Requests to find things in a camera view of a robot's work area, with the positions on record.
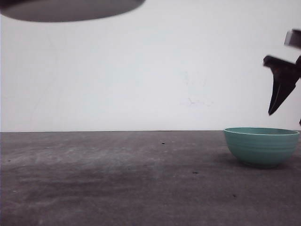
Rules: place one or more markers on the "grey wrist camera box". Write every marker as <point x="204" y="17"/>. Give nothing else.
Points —
<point x="293" y="38"/>

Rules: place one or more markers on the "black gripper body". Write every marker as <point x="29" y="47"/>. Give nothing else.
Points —
<point x="284" y="63"/>

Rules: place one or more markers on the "black frying pan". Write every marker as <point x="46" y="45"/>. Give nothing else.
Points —
<point x="65" y="10"/>

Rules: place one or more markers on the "teal ceramic bowl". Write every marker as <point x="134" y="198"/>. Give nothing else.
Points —
<point x="261" y="147"/>

